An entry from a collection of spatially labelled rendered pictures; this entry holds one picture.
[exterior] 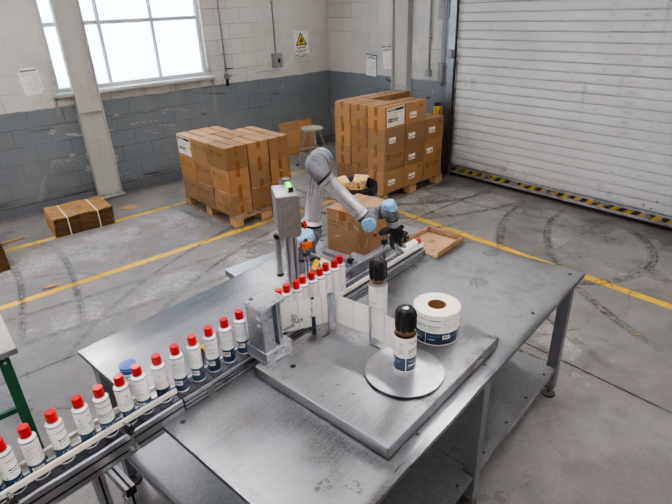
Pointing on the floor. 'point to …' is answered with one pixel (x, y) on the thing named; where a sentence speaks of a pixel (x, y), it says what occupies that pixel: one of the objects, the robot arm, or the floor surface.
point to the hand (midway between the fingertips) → (397, 250)
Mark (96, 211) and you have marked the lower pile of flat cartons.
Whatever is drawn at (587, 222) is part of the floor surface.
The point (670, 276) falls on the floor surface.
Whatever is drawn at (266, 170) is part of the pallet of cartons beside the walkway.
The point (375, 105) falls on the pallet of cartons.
